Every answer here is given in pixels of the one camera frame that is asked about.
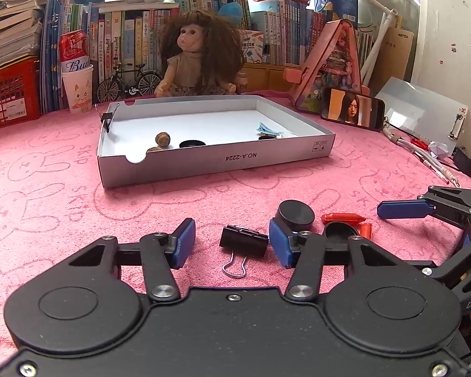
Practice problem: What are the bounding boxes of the brown curly hair doll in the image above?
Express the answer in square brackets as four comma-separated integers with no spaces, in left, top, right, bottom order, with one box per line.
[154,11,245,98]

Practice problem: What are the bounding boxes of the blue hair clip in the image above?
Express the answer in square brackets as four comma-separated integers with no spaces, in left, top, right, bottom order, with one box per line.
[256,122,284,138]

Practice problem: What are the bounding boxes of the row of colourful upright books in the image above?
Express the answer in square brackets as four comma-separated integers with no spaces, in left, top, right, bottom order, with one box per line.
[68,2,181,99]

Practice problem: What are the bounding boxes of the round blue plush ball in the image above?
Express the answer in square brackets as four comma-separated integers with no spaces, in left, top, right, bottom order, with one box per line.
[216,2,242,20]

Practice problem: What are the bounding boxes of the stack of worn books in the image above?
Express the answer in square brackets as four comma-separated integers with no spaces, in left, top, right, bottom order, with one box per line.
[0,0,44,74]

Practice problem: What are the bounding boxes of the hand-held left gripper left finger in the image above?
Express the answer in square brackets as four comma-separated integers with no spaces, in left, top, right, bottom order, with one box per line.
[58,217,196,303]

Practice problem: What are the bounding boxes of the white folded paper figure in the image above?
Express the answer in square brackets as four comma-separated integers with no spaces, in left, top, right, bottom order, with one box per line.
[428,140,452,162]

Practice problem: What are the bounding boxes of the label printer cardboard box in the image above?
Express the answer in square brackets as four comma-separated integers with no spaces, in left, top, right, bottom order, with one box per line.
[237,29,265,64]

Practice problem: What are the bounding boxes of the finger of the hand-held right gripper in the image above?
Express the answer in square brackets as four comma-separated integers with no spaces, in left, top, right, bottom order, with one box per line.
[420,234,471,295]
[377,184,471,240]

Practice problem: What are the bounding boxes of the pink triangular toy house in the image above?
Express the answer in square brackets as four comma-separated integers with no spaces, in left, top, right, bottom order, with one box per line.
[283,19,372,115]

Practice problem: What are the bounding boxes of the white braided lanyard cable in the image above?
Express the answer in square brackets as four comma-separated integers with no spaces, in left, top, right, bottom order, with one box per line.
[382,122,462,188]

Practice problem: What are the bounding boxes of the red beer can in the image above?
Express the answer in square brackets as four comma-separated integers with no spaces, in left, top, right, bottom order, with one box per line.
[59,29,91,72]

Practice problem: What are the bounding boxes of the long red crayon-shaped piece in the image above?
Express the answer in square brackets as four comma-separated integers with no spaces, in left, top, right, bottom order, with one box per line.
[321,212,366,225]

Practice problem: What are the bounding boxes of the clear plastic folder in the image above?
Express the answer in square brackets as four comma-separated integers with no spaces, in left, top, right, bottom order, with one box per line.
[375,76,470,154]

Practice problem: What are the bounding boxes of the small black case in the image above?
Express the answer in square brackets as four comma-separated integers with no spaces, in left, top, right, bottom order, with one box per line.
[452,147,471,178]

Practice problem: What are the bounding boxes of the black smartphone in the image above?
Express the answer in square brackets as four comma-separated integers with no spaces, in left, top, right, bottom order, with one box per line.
[321,86,386,133]

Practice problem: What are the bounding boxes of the pink bunny print blanket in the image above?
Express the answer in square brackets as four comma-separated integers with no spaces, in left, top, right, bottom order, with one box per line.
[0,88,471,325]

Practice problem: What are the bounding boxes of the white cat print paper cup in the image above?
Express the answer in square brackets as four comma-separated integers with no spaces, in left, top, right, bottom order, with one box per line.
[61,65,94,114]

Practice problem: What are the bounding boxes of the wooden drawer unit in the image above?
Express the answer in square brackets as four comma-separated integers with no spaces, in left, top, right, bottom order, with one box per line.
[239,63,311,93]

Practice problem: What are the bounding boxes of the black round cap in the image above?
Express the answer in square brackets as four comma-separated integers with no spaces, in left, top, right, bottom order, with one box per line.
[275,200,316,232]

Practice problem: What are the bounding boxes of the row of thin blue booklets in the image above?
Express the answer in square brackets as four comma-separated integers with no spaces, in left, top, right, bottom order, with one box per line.
[41,0,73,115]

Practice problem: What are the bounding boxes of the black binder clip with loops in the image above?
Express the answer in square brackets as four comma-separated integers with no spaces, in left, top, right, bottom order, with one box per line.
[101,103,122,134]

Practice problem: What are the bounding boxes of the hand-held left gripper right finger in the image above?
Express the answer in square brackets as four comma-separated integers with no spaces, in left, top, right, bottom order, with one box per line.
[269,219,414,303]

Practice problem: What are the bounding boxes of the white plastic pipes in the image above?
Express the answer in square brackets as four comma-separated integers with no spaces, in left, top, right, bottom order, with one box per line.
[359,0,401,87]

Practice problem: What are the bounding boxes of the deep black round lid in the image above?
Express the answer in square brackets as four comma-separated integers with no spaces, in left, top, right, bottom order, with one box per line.
[325,224,362,241]

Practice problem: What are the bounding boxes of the large black binder clip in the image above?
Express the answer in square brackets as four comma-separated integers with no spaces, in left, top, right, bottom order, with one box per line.
[219,224,270,278]

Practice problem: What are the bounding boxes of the grey cardboard box tray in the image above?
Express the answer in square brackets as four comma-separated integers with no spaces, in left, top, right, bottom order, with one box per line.
[95,94,336,190]

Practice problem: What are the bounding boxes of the row of blue spine books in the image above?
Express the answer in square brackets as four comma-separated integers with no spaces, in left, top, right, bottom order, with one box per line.
[251,0,339,66]

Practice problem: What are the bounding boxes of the black miniature bicycle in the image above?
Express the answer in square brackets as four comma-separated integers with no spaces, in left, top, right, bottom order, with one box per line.
[97,64,163,104]

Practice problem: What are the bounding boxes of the clear pen with red tip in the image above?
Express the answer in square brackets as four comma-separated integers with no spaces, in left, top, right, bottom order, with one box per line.
[424,153,452,183]

